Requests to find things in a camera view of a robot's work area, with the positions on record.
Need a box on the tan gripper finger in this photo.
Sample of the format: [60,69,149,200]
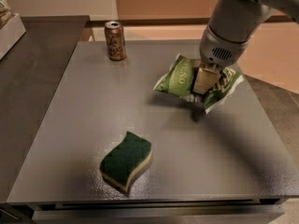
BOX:
[192,61,221,94]

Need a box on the green jalapeno chip bag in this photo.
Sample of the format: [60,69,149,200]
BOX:
[153,54,244,114]

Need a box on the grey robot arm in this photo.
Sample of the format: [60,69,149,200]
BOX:
[200,0,299,93]

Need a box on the orange soda can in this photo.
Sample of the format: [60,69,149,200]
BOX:
[105,21,126,61]

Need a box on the green and yellow sponge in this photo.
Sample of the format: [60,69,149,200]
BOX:
[99,132,152,193]

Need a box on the grey cabinet drawer front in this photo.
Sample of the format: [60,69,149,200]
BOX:
[33,204,284,224]

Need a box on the white box with items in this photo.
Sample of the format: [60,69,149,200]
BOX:
[0,0,26,60]

